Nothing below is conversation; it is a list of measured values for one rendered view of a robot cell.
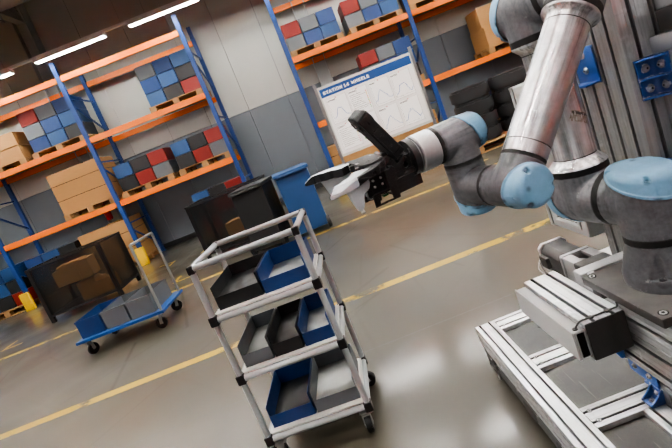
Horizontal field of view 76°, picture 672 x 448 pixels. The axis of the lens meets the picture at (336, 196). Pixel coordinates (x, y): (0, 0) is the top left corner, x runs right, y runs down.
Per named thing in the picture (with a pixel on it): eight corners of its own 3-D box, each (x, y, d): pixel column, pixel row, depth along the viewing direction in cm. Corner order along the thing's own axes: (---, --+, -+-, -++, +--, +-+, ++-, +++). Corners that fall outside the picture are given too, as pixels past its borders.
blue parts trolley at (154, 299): (84, 359, 453) (41, 279, 438) (112, 332, 512) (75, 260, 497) (170, 327, 449) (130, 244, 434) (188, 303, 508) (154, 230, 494)
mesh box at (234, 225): (208, 262, 702) (183, 208, 687) (220, 247, 787) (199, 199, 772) (279, 234, 698) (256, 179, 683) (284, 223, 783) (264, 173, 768)
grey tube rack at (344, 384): (273, 471, 192) (179, 271, 176) (284, 409, 233) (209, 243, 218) (386, 432, 188) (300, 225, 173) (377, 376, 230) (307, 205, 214)
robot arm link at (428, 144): (437, 129, 78) (414, 128, 85) (416, 138, 77) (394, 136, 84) (447, 167, 80) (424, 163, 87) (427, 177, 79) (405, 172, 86)
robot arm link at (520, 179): (647, -55, 72) (558, 221, 69) (591, -26, 82) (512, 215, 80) (597, -92, 68) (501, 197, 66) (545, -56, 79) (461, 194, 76)
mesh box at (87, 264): (51, 324, 704) (23, 271, 689) (78, 304, 789) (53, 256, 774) (123, 295, 707) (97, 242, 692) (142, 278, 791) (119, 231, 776)
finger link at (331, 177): (313, 206, 84) (357, 196, 81) (302, 179, 82) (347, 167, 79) (317, 200, 87) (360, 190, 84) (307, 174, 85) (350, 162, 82)
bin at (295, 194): (298, 241, 602) (271, 177, 587) (294, 233, 665) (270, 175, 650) (333, 226, 609) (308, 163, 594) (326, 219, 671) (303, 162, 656)
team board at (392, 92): (362, 215, 609) (311, 83, 579) (358, 208, 658) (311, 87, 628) (460, 176, 609) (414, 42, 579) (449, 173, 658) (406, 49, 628)
